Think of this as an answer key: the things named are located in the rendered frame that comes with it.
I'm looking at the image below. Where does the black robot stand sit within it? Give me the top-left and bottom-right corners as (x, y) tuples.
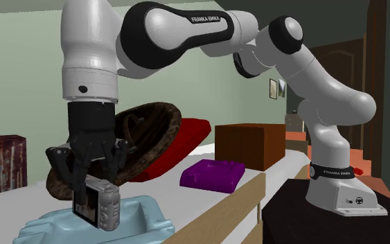
(261, 178), (390, 244)

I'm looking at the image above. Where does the dark brown door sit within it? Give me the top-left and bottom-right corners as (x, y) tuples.
(310, 37), (367, 151)

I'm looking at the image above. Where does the brown wooden box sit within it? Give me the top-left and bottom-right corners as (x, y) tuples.
(214, 123), (287, 172)

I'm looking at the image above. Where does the silver compact camera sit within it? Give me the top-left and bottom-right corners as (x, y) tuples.
(71, 175), (121, 233)

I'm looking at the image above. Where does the brown round woven basket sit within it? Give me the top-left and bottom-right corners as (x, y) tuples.
(46, 102), (183, 201)

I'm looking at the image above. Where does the white bed with wooden frame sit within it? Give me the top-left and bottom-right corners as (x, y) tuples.
(0, 141), (312, 244)

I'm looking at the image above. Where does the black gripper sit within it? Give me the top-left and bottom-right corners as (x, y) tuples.
(45, 101), (130, 206)

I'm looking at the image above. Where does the red pillow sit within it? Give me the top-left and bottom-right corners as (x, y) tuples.
(128, 117), (213, 183)

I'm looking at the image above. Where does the light blue tray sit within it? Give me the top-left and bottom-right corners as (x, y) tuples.
(12, 195), (176, 244)

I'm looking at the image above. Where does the purple tray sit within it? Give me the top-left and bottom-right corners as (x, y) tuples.
(179, 159), (246, 195)

